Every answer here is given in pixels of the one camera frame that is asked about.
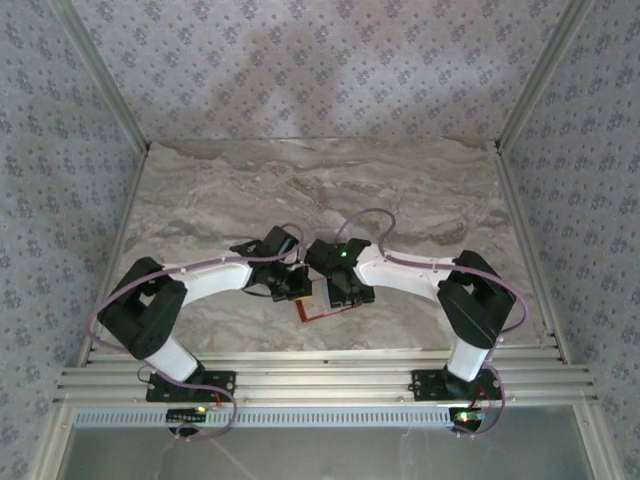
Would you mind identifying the red leather card holder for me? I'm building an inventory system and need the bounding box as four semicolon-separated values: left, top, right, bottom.
294;292;364;324

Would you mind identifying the left small circuit board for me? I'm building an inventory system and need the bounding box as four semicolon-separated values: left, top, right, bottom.
166;407;209;424

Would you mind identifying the small circuit board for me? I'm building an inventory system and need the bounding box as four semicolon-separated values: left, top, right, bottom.
448;407;487;427
166;407;209;424

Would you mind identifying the grey metal sheet panel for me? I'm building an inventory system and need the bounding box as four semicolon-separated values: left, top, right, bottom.
62;427;599;480

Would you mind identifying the right small circuit board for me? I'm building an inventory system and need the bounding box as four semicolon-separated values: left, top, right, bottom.
448;407;487;427

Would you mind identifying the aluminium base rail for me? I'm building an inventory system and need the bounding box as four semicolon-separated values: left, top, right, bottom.
54;348;599;404

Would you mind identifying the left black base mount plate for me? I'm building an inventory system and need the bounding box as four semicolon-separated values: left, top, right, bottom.
145;369;237;402

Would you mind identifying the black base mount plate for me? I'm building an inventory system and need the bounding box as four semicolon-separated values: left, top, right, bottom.
410;368;504;401
145;369;237;402

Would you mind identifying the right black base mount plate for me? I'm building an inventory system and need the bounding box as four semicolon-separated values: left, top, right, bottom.
410;368;504;401

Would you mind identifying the grey slotted cable duct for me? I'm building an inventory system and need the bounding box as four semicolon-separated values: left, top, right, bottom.
73;405;482;430

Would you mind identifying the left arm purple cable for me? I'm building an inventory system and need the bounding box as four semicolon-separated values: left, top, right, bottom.
84;222;307;444

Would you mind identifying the aluminium side rail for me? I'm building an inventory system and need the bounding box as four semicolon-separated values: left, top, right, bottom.
74;142;152;369
492;142;572;364

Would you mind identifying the aluminium corner post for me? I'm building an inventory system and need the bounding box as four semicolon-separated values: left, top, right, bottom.
52;0;152;151
497;0;597;150

